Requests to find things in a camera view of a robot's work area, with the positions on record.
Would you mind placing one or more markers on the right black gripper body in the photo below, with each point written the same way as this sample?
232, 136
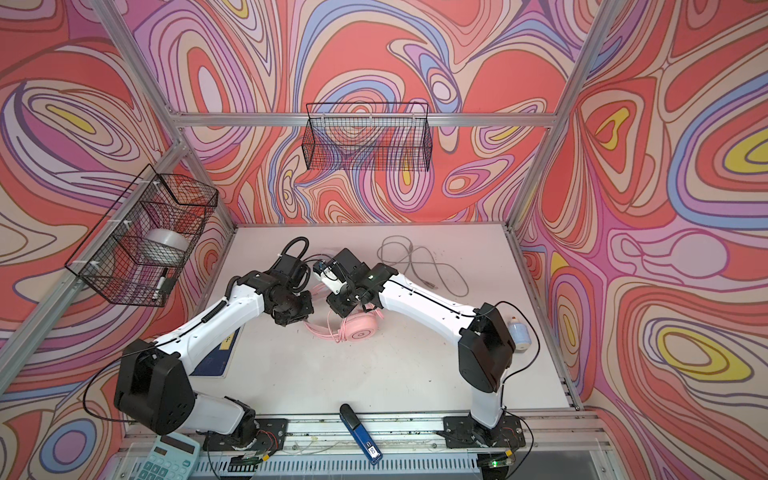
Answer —
346, 301

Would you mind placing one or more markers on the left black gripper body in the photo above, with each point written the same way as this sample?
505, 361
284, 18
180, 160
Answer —
295, 308

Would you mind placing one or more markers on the pink headphones with cable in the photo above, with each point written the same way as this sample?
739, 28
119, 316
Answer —
358, 326

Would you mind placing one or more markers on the white headphones with grey cable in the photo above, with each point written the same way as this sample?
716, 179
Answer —
417, 262

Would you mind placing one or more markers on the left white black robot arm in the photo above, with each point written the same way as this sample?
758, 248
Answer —
153, 385

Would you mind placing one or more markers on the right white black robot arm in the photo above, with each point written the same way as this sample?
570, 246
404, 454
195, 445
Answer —
484, 344

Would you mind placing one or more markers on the dark blue notebook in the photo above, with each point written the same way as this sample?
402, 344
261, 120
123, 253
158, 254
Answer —
215, 363

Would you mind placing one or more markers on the white tape roll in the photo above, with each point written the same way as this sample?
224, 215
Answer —
164, 248

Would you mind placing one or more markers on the blue black stapler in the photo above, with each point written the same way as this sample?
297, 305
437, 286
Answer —
360, 434

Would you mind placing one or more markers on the small white bottle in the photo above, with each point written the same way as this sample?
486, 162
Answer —
520, 334

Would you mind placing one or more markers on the light green calculator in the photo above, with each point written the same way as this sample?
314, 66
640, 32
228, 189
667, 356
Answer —
171, 457

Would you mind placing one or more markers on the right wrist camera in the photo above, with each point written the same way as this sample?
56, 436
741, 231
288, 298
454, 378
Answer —
325, 274

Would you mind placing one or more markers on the black wire basket back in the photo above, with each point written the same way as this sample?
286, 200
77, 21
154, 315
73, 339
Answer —
368, 136

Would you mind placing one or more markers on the black wire basket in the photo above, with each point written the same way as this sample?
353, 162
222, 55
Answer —
368, 136
136, 255

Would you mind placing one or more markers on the black wire basket left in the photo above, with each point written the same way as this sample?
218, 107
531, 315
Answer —
136, 255

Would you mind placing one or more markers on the aluminium front rail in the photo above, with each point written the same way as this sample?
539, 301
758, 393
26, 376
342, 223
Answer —
532, 445

